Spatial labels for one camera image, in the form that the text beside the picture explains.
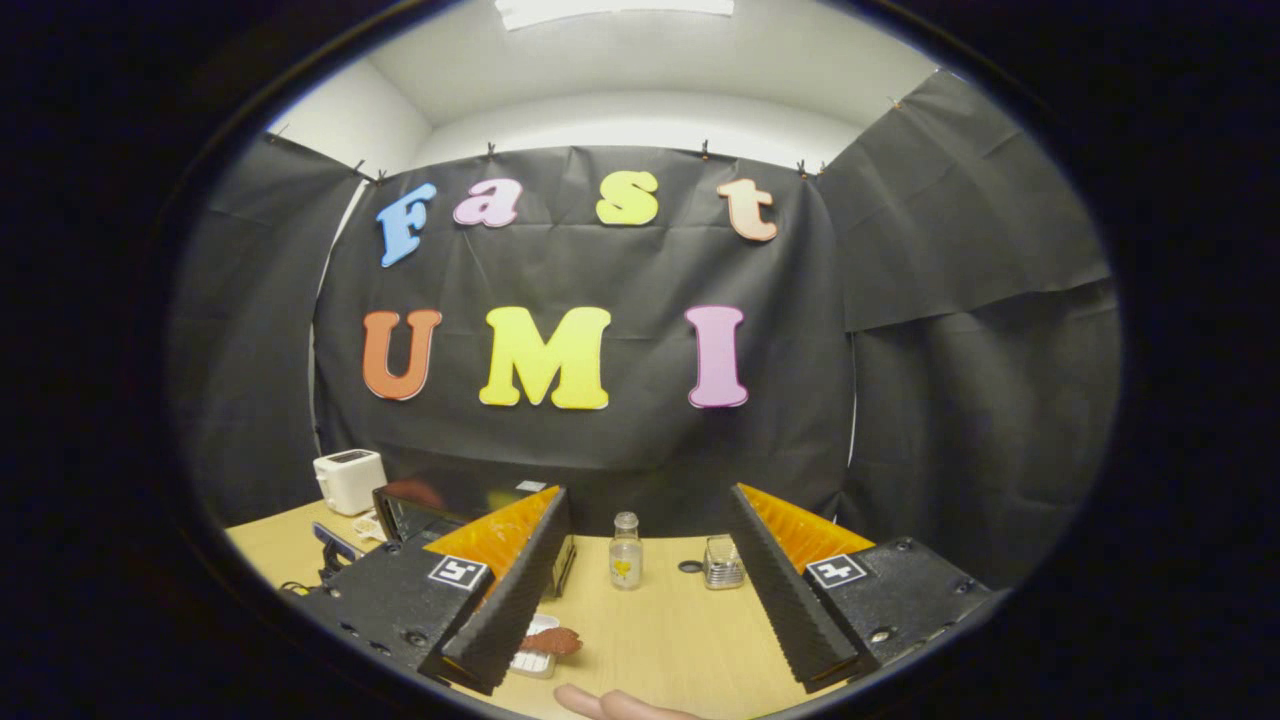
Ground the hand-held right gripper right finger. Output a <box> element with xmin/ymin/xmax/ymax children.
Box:
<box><xmin>727</xmin><ymin>483</ymin><xmax>993</xmax><ymax>695</ymax></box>

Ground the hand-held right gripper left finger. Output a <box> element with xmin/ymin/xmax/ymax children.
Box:
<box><xmin>290</xmin><ymin>486</ymin><xmax>574</xmax><ymax>697</ymax></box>

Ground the brown meat piece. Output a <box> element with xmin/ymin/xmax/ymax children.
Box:
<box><xmin>520</xmin><ymin>627</ymin><xmax>583</xmax><ymax>658</ymax></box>

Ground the black electric oven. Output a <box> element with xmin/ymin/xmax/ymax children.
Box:
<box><xmin>312</xmin><ymin>480</ymin><xmax>578</xmax><ymax>601</ymax></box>

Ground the white plastic tray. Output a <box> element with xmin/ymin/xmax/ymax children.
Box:
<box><xmin>508</xmin><ymin>613</ymin><xmax>563</xmax><ymax>681</ymax></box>

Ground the clear glass bottle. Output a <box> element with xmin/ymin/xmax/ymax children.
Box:
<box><xmin>610</xmin><ymin>511</ymin><xmax>644</xmax><ymax>591</ymax></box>

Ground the white toaster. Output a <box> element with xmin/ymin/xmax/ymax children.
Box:
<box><xmin>313</xmin><ymin>449</ymin><xmax>388</xmax><ymax>517</ymax></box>

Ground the ceiling light panel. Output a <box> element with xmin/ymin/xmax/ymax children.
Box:
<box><xmin>495</xmin><ymin>0</ymin><xmax>736</xmax><ymax>31</ymax></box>

